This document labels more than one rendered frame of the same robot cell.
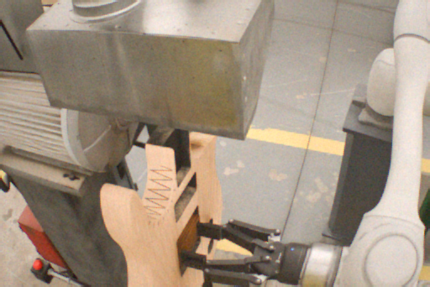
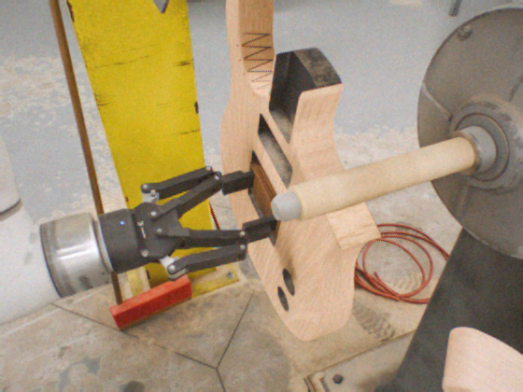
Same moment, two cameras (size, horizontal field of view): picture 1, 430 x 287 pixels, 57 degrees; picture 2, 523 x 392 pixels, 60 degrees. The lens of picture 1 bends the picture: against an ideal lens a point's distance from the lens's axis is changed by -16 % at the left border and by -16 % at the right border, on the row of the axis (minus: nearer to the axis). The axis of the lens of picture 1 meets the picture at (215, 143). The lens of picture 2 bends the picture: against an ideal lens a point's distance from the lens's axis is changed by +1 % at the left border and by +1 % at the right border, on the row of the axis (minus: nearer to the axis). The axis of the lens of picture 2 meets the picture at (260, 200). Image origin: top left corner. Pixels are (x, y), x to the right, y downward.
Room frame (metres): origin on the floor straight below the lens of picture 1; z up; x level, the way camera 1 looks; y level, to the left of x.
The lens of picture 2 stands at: (0.72, -0.25, 1.52)
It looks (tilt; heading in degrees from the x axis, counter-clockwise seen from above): 44 degrees down; 133
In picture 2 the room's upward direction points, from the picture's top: straight up
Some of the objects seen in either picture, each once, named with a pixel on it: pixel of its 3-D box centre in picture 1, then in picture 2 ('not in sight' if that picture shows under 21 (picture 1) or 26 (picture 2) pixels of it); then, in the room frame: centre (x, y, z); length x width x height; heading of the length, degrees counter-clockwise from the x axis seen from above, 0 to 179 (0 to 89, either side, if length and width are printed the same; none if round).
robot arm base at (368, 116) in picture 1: (380, 106); not in sight; (1.12, -0.62, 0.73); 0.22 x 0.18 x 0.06; 59
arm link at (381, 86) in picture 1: (392, 79); not in sight; (1.11, -0.64, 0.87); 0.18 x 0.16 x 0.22; 62
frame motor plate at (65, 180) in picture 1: (45, 137); not in sight; (0.74, 0.40, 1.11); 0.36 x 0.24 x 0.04; 67
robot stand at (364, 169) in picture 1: (369, 174); not in sight; (1.11, -0.63, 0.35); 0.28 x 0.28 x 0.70; 59
